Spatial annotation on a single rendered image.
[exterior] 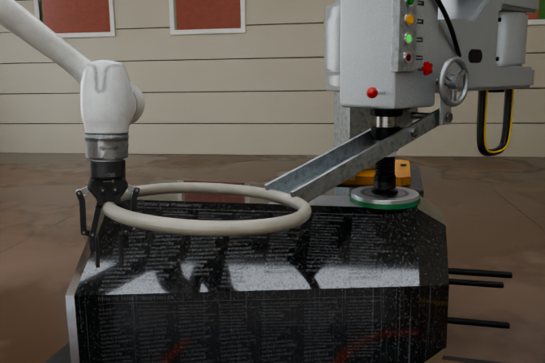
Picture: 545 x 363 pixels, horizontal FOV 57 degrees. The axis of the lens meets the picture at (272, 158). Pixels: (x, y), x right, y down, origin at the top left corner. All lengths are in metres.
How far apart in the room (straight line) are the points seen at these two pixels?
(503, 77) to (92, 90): 1.42
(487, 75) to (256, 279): 1.04
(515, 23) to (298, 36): 5.92
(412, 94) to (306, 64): 6.29
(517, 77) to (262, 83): 6.07
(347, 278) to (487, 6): 1.01
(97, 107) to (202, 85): 7.00
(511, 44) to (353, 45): 0.72
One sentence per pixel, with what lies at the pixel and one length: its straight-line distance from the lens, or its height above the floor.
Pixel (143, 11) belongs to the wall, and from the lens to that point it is 8.43.
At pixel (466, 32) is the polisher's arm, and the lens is 1.78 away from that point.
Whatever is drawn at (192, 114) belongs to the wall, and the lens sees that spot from 8.14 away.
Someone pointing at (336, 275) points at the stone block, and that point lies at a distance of 1.48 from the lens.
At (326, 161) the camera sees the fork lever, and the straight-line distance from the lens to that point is 1.51.
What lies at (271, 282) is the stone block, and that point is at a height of 0.64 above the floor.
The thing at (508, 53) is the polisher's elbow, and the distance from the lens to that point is 2.08.
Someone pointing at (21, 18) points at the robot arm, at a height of 1.36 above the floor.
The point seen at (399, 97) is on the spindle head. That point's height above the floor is 1.16.
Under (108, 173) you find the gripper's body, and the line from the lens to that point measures 1.12.
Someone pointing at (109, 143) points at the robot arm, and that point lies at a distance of 1.10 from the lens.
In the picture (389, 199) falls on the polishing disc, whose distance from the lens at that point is 1.56.
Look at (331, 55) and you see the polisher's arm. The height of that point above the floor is 1.32.
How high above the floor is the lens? 1.23
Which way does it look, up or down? 9 degrees down
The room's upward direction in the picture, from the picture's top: 1 degrees counter-clockwise
